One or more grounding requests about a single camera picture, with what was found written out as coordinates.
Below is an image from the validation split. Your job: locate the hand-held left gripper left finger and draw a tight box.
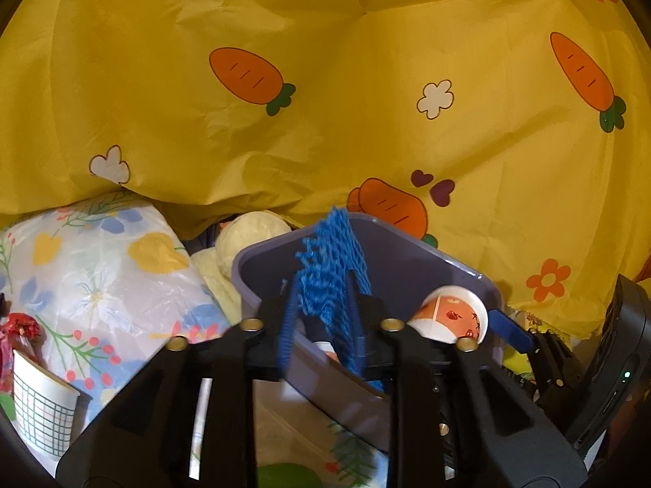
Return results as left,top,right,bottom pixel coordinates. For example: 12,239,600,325
55,269,306,488

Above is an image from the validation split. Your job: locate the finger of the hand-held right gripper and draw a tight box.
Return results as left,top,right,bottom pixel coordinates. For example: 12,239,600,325
491,309,585,418

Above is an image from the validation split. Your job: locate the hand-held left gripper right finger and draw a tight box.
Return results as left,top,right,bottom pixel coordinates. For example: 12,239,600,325
346,274,588,488

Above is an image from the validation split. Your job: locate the blue foam net sleeve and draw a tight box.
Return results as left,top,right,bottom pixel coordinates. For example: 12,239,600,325
292,206,387,392

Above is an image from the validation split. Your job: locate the grey plastic bin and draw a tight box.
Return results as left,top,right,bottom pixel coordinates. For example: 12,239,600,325
231,212,507,455

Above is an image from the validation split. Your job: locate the checked white paper cup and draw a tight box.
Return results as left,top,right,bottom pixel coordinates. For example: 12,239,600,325
11,350,82,461

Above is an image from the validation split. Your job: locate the red patterned plastic bag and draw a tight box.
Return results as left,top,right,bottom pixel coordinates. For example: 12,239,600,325
0,312,44,392

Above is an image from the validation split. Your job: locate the yellow tissue pack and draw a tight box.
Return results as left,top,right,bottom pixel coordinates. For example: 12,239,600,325
501,351,535,382

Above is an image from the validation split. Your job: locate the pale yellow plush toy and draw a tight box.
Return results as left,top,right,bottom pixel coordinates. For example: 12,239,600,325
192,211,293,323

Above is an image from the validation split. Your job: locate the yellow carrot print curtain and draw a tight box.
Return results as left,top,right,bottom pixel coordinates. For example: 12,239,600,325
0,0,651,339

